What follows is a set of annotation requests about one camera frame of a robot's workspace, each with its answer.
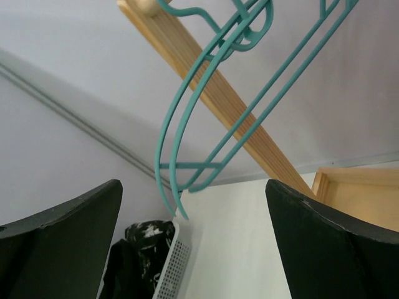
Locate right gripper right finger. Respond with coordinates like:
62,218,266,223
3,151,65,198
265,179,398,298

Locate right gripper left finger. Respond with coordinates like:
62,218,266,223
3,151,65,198
1,179,123,298

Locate black trousers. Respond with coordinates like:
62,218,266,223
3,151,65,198
99,239,142,298

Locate empty teal hanger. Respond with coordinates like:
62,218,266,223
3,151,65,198
155,1,354,191

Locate wooden clothes rack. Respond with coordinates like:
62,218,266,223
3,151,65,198
117,1,398,230

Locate black white patterned garment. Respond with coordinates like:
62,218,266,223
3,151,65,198
125,220,175,298

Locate white plastic basket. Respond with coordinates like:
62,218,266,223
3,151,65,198
153,219,191,299

